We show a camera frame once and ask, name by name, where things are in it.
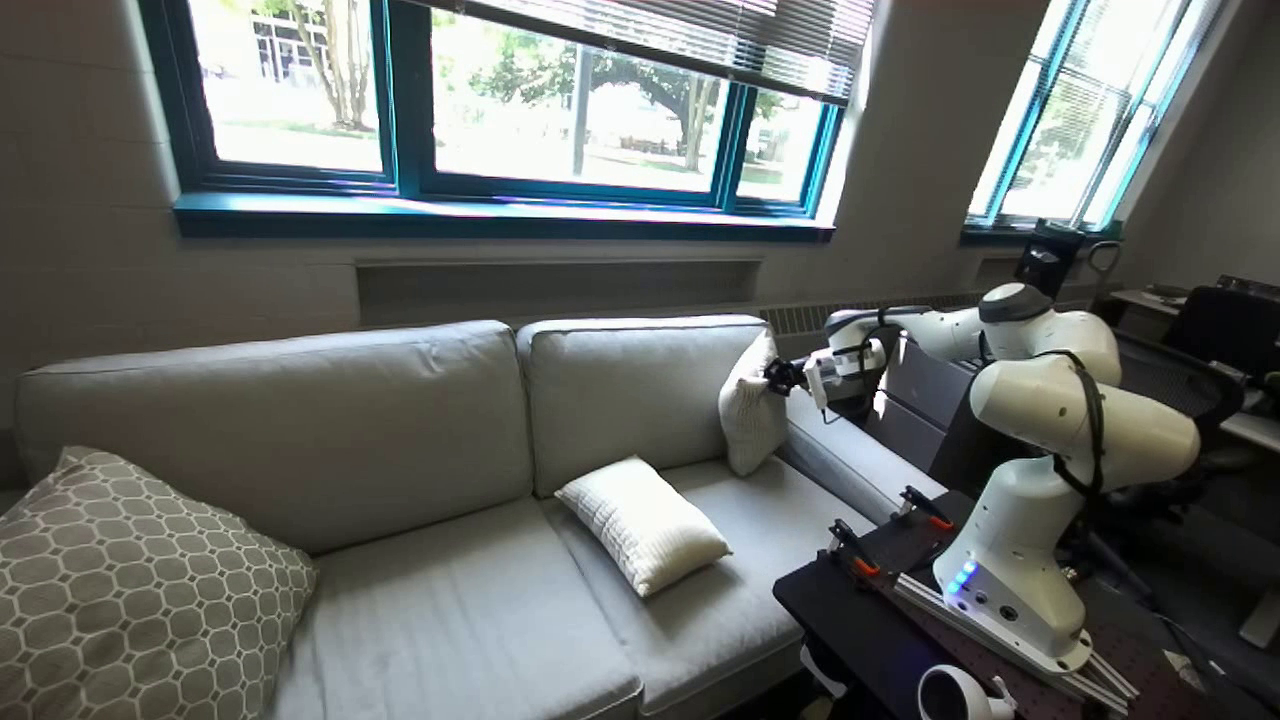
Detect radiator vent grille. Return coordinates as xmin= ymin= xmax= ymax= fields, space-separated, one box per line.
xmin=761 ymin=298 xmax=859 ymax=334

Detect black office chair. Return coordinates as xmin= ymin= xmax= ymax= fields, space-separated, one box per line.
xmin=1083 ymin=277 xmax=1280 ymax=535

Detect grey fabric sofa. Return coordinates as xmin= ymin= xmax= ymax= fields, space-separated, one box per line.
xmin=10 ymin=312 xmax=950 ymax=720

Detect grey lattice patterned cushion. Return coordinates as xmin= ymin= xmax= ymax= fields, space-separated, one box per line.
xmin=0 ymin=439 xmax=320 ymax=720

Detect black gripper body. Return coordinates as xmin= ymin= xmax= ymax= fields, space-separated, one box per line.
xmin=794 ymin=340 xmax=871 ymax=406

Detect white cup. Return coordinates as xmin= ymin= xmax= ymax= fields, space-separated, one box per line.
xmin=911 ymin=661 xmax=1018 ymax=720

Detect black robot table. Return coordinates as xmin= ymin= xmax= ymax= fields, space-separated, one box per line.
xmin=772 ymin=485 xmax=1280 ymax=720

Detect teal framed side window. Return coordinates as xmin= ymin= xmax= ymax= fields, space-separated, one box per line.
xmin=961 ymin=0 xmax=1242 ymax=248

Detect grey drawer cabinet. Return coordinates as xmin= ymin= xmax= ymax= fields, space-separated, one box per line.
xmin=863 ymin=324 xmax=1017 ymax=491

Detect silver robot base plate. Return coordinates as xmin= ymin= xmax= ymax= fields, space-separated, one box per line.
xmin=887 ymin=568 xmax=1145 ymax=717

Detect orange black bar clamp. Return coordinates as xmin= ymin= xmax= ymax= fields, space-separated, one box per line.
xmin=894 ymin=485 xmax=961 ymax=535
xmin=822 ymin=516 xmax=891 ymax=583

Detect black camera on stand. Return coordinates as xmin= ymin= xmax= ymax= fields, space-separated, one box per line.
xmin=1010 ymin=230 xmax=1119 ymax=298

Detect dark window blinds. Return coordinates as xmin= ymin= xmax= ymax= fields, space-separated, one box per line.
xmin=423 ymin=0 xmax=887 ymax=106

